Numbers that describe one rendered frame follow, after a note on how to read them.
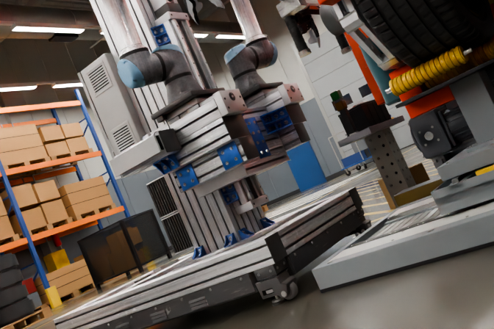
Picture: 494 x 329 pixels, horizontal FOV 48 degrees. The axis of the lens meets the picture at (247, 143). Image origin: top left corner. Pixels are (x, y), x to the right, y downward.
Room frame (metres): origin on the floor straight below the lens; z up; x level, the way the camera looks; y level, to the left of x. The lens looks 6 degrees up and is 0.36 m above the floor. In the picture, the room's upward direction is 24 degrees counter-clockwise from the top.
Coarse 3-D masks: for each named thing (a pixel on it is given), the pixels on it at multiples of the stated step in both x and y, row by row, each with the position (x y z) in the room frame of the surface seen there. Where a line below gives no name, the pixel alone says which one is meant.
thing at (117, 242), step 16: (112, 224) 9.60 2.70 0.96; (128, 224) 9.61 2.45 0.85; (144, 224) 9.92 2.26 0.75; (80, 240) 10.09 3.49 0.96; (96, 240) 9.89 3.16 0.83; (112, 240) 9.69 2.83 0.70; (128, 240) 9.51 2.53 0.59; (144, 240) 9.79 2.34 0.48; (160, 240) 10.11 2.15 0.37; (96, 256) 9.98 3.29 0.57; (112, 256) 9.77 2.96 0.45; (128, 256) 9.59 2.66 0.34; (144, 256) 9.66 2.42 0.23; (160, 256) 9.97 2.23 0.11; (96, 272) 10.06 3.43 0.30; (112, 272) 9.85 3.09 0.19; (128, 272) 10.79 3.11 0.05; (96, 288) 10.14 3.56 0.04
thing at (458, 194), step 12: (480, 168) 1.79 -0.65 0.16; (492, 168) 1.59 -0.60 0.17; (456, 180) 1.66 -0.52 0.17; (468, 180) 1.63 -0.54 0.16; (480, 180) 1.61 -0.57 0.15; (492, 180) 1.59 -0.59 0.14; (432, 192) 1.70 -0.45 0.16; (444, 192) 1.68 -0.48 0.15; (456, 192) 1.66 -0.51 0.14; (468, 192) 1.64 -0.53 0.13; (480, 192) 1.62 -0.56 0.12; (492, 192) 1.60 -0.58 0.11; (444, 204) 1.68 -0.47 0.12; (456, 204) 1.67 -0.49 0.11; (468, 204) 1.65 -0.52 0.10
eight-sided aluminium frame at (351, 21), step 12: (348, 0) 1.66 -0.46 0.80; (336, 12) 1.69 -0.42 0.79; (348, 12) 1.68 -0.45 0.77; (360, 12) 1.68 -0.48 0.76; (348, 24) 1.68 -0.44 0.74; (360, 24) 1.68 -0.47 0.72; (360, 36) 1.73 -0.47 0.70; (372, 36) 1.71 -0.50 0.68; (372, 48) 1.78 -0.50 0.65; (384, 48) 1.75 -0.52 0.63; (384, 60) 1.79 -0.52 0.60; (396, 60) 1.78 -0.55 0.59
